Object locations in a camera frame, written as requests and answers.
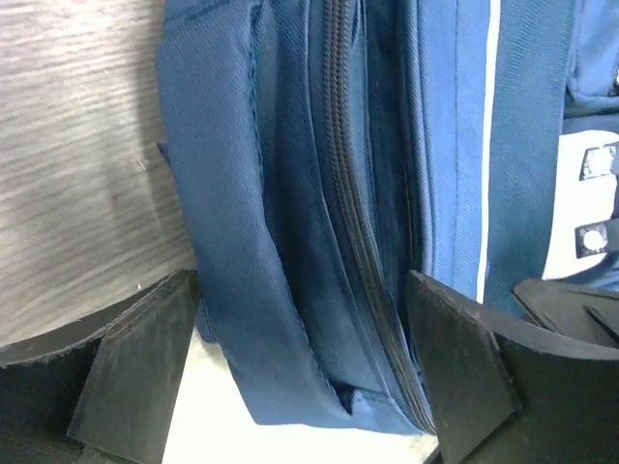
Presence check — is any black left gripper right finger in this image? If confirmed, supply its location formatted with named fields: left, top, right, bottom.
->
left=406, top=272, right=618, bottom=463

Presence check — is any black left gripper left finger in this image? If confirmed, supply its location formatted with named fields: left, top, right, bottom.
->
left=1, top=270, right=199, bottom=464

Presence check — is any blue student backpack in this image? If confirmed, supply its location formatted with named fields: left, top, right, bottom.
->
left=156, top=1, right=618, bottom=434

